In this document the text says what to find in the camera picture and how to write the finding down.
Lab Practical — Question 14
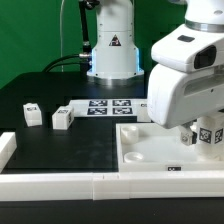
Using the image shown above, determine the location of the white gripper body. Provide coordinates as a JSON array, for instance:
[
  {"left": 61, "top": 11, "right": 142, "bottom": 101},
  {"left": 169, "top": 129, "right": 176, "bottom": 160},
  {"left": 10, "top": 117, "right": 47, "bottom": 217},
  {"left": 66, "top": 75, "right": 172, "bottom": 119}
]
[{"left": 147, "top": 64, "right": 224, "bottom": 129}]

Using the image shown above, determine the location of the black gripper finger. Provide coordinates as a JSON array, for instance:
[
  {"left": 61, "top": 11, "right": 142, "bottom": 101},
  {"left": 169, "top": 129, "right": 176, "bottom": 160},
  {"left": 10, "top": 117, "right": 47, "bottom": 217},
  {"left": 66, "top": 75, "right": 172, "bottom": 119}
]
[{"left": 178, "top": 122, "right": 197, "bottom": 146}]

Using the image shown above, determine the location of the white square tabletop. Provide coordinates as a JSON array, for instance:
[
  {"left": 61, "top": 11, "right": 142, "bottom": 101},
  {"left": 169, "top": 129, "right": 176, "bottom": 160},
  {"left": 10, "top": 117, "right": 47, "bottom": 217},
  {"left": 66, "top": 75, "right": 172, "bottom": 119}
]
[{"left": 116, "top": 123, "right": 224, "bottom": 172}]

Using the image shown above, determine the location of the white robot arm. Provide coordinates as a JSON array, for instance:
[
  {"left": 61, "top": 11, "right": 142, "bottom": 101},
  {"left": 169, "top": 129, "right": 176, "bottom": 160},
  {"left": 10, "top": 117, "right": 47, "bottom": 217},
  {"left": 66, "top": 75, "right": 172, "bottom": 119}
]
[{"left": 79, "top": 0, "right": 224, "bottom": 136}]

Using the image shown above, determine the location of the white left fence piece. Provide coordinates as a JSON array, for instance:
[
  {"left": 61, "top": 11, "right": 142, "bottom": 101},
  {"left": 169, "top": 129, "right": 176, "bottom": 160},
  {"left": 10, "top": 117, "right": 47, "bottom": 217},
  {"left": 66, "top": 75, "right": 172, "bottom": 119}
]
[{"left": 0, "top": 132, "right": 17, "bottom": 173}]

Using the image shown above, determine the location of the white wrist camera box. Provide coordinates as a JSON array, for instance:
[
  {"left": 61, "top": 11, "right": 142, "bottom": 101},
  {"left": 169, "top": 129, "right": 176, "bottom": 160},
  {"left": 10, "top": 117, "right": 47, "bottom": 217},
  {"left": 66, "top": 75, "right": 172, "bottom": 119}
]
[{"left": 151, "top": 25, "right": 224, "bottom": 73}]

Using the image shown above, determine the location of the white marker base plate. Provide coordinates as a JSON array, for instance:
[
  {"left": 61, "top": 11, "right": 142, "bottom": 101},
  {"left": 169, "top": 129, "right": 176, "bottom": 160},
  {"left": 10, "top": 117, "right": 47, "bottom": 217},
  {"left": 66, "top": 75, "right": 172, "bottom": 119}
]
[{"left": 69, "top": 99, "right": 137, "bottom": 117}]

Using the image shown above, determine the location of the black cable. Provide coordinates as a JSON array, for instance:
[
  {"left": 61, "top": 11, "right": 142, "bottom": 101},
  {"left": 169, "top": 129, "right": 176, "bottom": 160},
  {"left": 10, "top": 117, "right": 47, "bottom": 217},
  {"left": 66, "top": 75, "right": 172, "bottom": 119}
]
[{"left": 41, "top": 0, "right": 101, "bottom": 73}]

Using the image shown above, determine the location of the grey thin cable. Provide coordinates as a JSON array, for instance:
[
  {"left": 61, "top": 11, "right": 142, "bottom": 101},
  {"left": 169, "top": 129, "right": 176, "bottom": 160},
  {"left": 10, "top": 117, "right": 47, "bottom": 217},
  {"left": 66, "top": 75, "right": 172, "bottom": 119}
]
[{"left": 59, "top": 0, "right": 66, "bottom": 73}]

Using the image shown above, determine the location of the white front fence rail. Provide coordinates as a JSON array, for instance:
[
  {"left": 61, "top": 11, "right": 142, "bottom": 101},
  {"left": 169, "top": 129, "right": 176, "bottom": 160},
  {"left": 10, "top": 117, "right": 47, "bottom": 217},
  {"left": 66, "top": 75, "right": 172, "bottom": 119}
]
[{"left": 0, "top": 171, "right": 224, "bottom": 201}]

